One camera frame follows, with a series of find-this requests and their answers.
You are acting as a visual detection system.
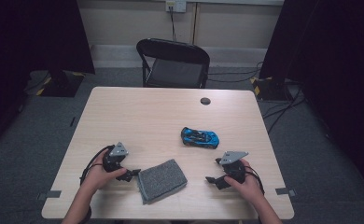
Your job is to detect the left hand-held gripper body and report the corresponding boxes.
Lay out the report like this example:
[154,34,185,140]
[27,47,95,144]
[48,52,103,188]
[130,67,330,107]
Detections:
[102,142,129,174]

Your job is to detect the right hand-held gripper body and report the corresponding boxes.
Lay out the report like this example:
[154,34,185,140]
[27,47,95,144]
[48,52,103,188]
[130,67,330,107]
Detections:
[219,150,249,185]

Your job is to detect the blue toy car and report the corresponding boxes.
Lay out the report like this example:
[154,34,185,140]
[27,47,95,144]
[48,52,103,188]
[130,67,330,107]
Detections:
[180,126,220,150]

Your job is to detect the grey towel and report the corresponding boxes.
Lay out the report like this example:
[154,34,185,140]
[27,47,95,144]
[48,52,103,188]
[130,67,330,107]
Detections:
[136,159,189,205]

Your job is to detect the person's right hand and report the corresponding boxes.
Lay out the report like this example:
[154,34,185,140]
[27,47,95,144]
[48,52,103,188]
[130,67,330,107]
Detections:
[224,158,265,204]

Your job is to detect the person's left hand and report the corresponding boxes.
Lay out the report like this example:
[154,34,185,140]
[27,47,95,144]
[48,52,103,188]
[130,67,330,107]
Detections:
[82,152,128,194]

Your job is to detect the grey tape strip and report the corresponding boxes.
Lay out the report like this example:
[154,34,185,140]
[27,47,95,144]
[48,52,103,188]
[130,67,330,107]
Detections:
[275,187,297,197]
[36,189,63,202]

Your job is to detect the black stand base, yellow stripes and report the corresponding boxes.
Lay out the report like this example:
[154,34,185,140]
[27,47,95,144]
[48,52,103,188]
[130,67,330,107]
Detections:
[24,69,86,98]
[249,76,294,102]

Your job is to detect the black folding chair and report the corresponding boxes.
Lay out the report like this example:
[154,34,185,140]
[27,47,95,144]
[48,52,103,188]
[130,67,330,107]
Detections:
[135,37,211,90]

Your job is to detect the dark curtain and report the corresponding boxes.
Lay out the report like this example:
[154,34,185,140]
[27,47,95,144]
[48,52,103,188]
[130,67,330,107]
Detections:
[0,0,96,157]
[259,0,364,200]

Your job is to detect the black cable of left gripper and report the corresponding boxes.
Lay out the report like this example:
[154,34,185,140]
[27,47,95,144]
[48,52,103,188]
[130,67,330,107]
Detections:
[79,144,116,187]

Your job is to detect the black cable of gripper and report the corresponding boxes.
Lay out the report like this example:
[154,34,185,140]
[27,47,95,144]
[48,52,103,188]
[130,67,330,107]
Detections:
[244,165,266,196]
[79,144,116,187]

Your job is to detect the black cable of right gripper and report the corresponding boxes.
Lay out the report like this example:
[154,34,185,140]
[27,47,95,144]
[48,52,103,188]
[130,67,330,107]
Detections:
[244,165,266,196]

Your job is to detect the black floor cables bundle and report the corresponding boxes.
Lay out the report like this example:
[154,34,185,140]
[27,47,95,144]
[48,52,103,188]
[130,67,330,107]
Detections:
[262,83,307,134]

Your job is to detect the black floor cable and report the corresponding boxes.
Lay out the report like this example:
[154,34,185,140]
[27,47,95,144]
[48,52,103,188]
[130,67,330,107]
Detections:
[207,61,264,84]

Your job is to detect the black cable from wall socket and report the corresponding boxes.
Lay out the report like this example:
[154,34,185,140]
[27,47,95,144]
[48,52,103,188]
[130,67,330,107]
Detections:
[169,7,177,42]

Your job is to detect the white wall socket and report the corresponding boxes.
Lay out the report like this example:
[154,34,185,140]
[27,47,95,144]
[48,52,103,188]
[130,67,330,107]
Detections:
[165,0,188,13]

